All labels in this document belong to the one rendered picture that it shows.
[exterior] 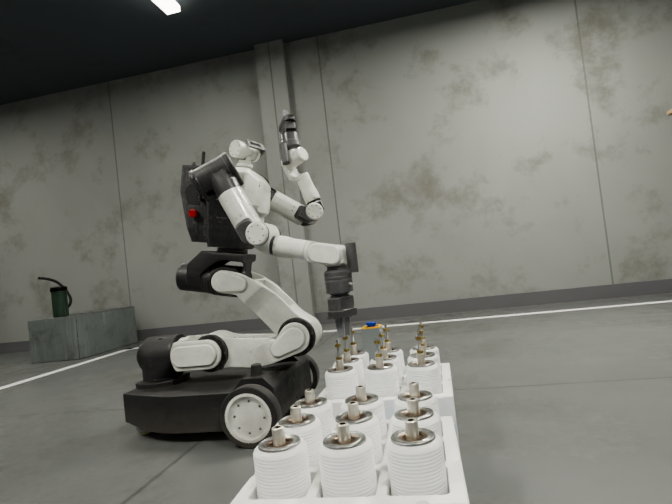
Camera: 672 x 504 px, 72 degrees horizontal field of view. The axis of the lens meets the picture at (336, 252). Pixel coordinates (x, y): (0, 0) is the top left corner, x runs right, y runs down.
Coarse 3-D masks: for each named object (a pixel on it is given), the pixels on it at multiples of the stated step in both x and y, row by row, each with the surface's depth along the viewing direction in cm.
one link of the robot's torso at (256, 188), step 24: (192, 168) 175; (240, 168) 171; (192, 192) 175; (264, 192) 181; (192, 216) 172; (216, 216) 172; (264, 216) 188; (192, 240) 177; (216, 240) 174; (240, 240) 173
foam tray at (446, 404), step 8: (448, 368) 153; (448, 376) 143; (400, 384) 140; (448, 384) 134; (400, 392) 132; (448, 392) 126; (336, 400) 131; (344, 400) 130; (384, 400) 127; (392, 400) 126; (440, 400) 124; (448, 400) 123; (336, 408) 130; (384, 408) 127; (392, 408) 126; (440, 408) 124; (448, 408) 123; (440, 416) 124; (456, 424) 123; (456, 432) 123
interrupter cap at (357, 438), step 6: (354, 432) 84; (360, 432) 83; (324, 438) 82; (330, 438) 82; (336, 438) 82; (354, 438) 81; (360, 438) 80; (324, 444) 79; (330, 444) 79; (336, 444) 79; (342, 444) 79; (348, 444) 78; (354, 444) 78; (360, 444) 78
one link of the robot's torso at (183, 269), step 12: (204, 252) 179; (216, 252) 178; (228, 252) 177; (240, 252) 179; (192, 264) 180; (204, 264) 178; (216, 264) 191; (180, 276) 181; (192, 276) 179; (204, 276) 179; (180, 288) 184; (192, 288) 182; (204, 288) 181
